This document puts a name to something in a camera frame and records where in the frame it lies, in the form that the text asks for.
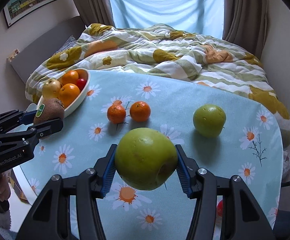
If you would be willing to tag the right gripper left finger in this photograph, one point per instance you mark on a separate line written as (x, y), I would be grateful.
(49, 217)

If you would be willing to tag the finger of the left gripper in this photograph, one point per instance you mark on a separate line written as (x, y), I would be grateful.
(12, 119)
(43, 129)

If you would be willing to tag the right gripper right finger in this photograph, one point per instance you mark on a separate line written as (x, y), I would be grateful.
(242, 216)

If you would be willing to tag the brown kiwi with sticker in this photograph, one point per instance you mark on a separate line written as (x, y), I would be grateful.
(48, 110)

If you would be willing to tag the red cherry tomato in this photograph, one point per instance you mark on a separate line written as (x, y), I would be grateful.
(81, 83)
(220, 208)

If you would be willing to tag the small mandarin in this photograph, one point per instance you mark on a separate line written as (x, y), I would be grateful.
(116, 114)
(140, 111)

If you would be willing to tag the green apple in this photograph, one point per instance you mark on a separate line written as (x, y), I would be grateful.
(209, 120)
(145, 158)

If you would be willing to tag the person's left hand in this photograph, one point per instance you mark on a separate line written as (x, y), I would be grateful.
(4, 188)

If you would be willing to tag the yellow pear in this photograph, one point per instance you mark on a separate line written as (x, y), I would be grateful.
(51, 88)

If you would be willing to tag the large orange in bowl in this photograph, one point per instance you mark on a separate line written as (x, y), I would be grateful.
(68, 93)

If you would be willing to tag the grey headboard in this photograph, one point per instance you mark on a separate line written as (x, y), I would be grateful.
(44, 46)

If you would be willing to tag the cream fruit bowl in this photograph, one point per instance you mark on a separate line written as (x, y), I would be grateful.
(74, 105)

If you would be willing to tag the orange at bowl back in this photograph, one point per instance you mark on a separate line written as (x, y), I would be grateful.
(70, 77)

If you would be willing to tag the red cherry tomato in bowl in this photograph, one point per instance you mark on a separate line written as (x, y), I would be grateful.
(81, 83)

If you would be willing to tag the blue daisy tablecloth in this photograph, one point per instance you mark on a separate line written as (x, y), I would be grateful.
(250, 145)

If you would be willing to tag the left brown curtain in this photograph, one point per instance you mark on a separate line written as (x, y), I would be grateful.
(95, 11)

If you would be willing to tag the brown curtain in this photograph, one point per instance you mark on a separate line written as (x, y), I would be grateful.
(95, 11)
(245, 24)

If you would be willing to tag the striped floral duvet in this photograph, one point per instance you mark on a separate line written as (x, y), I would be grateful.
(163, 51)

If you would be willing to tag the light blue window sheet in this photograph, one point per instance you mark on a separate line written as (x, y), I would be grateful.
(195, 16)

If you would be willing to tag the right brown curtain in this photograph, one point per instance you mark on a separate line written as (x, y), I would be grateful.
(245, 24)

